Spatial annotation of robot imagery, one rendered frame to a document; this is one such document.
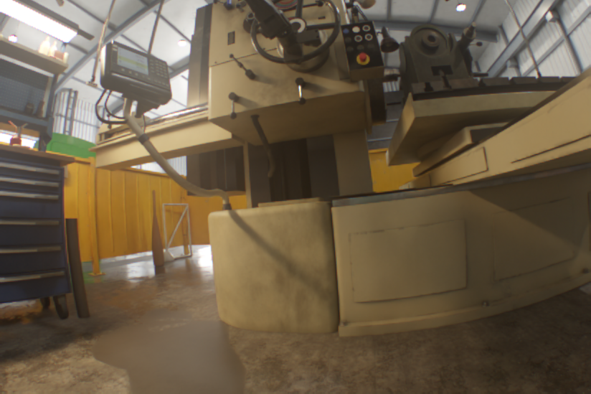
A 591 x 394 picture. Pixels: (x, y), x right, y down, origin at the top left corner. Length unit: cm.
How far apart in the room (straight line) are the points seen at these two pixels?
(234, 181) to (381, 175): 210
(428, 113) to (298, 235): 72
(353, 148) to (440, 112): 89
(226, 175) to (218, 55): 91
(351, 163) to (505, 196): 98
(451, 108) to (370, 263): 69
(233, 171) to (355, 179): 87
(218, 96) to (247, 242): 73
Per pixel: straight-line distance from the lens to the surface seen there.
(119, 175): 355
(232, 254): 133
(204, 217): 422
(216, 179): 207
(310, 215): 117
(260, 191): 190
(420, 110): 104
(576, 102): 54
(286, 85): 128
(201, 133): 174
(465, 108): 109
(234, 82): 140
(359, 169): 178
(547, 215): 146
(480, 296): 134
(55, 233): 174
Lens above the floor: 57
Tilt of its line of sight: 8 degrees up
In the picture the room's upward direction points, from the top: 5 degrees counter-clockwise
